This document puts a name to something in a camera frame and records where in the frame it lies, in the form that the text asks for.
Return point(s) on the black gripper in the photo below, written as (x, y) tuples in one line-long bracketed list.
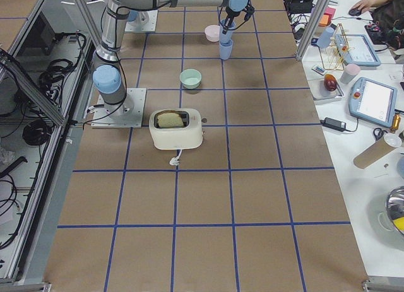
[(230, 14)]

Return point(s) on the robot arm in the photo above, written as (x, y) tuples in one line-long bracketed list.
[(106, 57), (137, 19)]

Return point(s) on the pink bowl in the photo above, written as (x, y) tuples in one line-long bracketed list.
[(212, 33)]

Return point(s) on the green bowl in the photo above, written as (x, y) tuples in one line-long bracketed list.
[(190, 78)]

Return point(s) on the pale blue cup on desk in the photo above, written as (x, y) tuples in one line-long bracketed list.
[(324, 39)]

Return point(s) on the small remote control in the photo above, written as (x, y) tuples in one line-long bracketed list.
[(318, 69)]

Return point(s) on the red yellow mango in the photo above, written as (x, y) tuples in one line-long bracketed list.
[(330, 82)]

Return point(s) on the bread slice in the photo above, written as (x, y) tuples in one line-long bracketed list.
[(169, 119)]

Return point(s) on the cream toaster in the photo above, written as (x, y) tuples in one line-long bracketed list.
[(189, 136)]

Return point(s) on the teach pendant tablet far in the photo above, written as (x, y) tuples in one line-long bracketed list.
[(356, 49)]

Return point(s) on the teach pendant tablet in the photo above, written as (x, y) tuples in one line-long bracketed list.
[(373, 101), (356, 49)]

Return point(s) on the person hand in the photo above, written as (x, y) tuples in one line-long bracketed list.
[(364, 5)]

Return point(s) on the pink cup on desk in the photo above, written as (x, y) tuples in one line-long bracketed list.
[(349, 73)]

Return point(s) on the black power adapter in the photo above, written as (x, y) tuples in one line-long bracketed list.
[(334, 124)]

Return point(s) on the toaster plug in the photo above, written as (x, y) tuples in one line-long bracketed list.
[(175, 161)]

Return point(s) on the teach pendant tablet near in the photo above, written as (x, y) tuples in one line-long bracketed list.
[(373, 101)]

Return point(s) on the cardboard tube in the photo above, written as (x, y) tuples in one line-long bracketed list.
[(376, 151)]

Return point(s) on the steel mixing bowl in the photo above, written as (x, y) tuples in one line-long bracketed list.
[(394, 209)]

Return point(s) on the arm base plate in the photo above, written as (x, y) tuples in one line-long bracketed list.
[(149, 27), (129, 115)]

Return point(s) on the aluminium frame post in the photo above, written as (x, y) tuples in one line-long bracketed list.
[(310, 28)]

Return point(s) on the gold wire rack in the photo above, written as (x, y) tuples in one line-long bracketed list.
[(332, 57)]

